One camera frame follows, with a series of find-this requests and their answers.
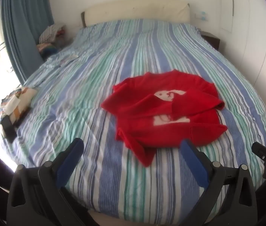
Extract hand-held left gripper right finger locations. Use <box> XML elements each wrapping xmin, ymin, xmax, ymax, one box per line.
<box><xmin>179</xmin><ymin>139</ymin><xmax>258</xmax><ymax>226</ymax></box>

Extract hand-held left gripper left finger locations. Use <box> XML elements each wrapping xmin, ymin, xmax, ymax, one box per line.
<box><xmin>7</xmin><ymin>137</ymin><xmax>100</xmax><ymax>226</ymax></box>

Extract red knitted sweater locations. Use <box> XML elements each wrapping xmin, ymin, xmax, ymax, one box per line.
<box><xmin>101</xmin><ymin>69</ymin><xmax>228</xmax><ymax>168</ymax></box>

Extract pile of striped clothes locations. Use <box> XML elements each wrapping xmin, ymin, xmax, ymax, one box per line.
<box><xmin>38</xmin><ymin>24</ymin><xmax>67</xmax><ymax>44</ymax></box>

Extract black flat device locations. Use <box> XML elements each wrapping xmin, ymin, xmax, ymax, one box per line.
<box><xmin>1</xmin><ymin>116</ymin><xmax>18</xmax><ymax>143</ymax></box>

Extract striped bed sheet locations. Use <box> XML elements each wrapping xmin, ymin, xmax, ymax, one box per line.
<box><xmin>0</xmin><ymin>19</ymin><xmax>266</xmax><ymax>219</ymax></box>

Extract white paper sheet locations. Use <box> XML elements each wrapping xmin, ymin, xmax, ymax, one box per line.
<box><xmin>59</xmin><ymin>54</ymin><xmax>79</xmax><ymax>65</ymax></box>

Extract white wardrobe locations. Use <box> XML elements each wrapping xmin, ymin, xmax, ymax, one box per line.
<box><xmin>220</xmin><ymin>0</ymin><xmax>266</xmax><ymax>113</ymax></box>

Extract colourful folded cloth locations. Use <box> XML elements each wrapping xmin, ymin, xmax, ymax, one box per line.
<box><xmin>36</xmin><ymin>43</ymin><xmax>58</xmax><ymax>60</ymax></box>

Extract dark wooden nightstand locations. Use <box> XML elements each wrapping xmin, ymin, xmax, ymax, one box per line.
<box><xmin>200</xmin><ymin>31</ymin><xmax>221</xmax><ymax>50</ymax></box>

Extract blue curtain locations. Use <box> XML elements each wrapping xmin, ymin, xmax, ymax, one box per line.
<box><xmin>0</xmin><ymin>0</ymin><xmax>55</xmax><ymax>83</ymax></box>

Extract cream padded headboard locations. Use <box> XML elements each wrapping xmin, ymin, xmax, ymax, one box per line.
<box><xmin>81</xmin><ymin>0</ymin><xmax>190</xmax><ymax>27</ymax></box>

